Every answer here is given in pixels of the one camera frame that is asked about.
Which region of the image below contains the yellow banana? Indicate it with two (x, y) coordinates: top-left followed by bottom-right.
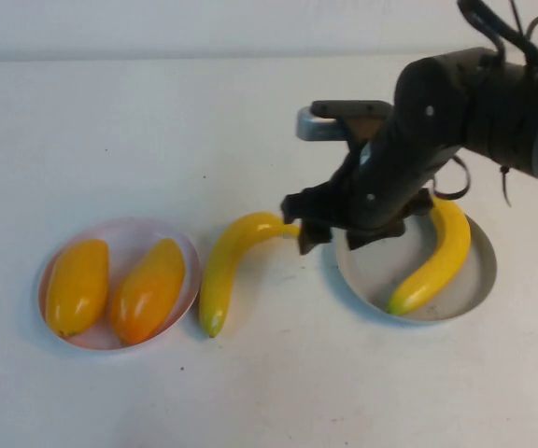
(386, 195), (472, 316)
(198, 212), (305, 338)

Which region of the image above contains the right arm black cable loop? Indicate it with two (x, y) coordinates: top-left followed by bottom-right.
(458, 0), (538, 71)

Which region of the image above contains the right camera black cable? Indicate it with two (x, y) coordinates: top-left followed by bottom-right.
(432, 156), (471, 202)

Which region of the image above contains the black zip tie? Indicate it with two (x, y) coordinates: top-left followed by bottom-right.
(500, 165), (514, 209)

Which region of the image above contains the pink round plate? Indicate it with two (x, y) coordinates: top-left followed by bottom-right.
(37, 217), (203, 352)

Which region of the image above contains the orange mango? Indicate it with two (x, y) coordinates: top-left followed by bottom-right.
(108, 237), (187, 346)

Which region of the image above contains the yellow mango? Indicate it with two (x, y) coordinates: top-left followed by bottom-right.
(44, 238), (110, 338)

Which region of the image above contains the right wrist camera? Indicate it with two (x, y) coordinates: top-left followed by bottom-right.
(295, 100), (391, 141)

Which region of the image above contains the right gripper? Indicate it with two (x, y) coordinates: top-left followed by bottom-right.
(281, 119), (461, 256)

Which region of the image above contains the grey round plate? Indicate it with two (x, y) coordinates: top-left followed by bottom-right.
(333, 200), (498, 324)

